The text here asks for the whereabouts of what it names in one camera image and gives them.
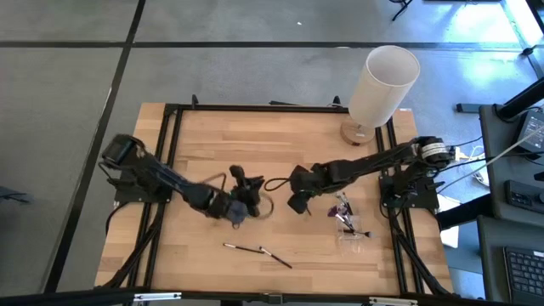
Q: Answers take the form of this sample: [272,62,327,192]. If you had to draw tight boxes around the white cable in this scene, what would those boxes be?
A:
[437,127,544,195]

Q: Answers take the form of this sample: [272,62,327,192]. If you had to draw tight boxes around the thick black handled makeup brush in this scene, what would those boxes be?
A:
[326,205,354,233]

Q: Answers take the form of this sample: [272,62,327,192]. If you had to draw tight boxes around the angled head makeup brush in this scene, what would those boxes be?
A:
[337,212,356,233]

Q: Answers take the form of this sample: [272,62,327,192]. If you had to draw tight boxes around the black controller box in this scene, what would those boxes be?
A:
[504,179,544,208]

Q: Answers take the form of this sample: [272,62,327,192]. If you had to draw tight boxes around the silver aluminium bracket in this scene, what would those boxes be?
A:
[368,297,419,306]
[133,292,183,303]

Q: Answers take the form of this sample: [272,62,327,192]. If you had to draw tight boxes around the white paper sheet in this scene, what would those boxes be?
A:
[437,193,462,250]

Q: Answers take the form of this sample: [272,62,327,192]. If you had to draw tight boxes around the white shade table lamp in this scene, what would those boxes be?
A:
[339,44,422,147]

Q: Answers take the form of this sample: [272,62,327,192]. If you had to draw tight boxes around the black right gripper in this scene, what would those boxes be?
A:
[287,163,341,217]

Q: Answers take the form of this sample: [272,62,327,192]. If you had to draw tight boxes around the dark tablet screen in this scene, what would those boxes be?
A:
[515,109,544,153]

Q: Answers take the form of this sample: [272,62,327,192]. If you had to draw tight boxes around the computer keyboard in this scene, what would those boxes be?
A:
[502,245,544,305]

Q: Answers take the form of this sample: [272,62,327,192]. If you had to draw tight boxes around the black aluminium table frame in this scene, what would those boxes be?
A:
[95,93,458,301]

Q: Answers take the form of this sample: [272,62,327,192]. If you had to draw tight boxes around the black brush with Solve print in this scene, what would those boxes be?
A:
[258,246,294,270]

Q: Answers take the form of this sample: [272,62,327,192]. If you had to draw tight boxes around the black stand legs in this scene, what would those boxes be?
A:
[388,0,414,22]

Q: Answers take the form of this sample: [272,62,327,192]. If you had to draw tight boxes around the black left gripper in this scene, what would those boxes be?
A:
[199,164,265,220]

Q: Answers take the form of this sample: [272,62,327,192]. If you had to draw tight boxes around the dark chair base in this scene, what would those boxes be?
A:
[0,185,34,206]

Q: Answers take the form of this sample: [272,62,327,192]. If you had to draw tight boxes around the dark grey desk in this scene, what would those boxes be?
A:
[478,104,544,222]
[476,214,544,306]

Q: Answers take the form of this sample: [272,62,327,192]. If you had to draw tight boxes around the clear acrylic brush holder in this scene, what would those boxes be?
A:
[337,213,367,255]

